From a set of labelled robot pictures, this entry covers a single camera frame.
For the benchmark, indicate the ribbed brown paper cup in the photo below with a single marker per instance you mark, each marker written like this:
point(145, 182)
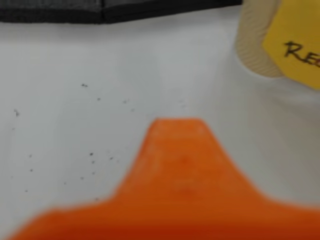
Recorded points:
point(250, 45)

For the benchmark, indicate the short dark grey foam strip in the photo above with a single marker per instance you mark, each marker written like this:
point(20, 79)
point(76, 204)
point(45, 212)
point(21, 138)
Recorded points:
point(162, 10)

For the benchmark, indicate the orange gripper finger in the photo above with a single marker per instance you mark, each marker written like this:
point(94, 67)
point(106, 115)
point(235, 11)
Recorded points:
point(155, 187)
point(215, 195)

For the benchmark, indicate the yellow handwritten welcome sign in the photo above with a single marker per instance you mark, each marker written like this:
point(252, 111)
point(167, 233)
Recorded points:
point(295, 30)

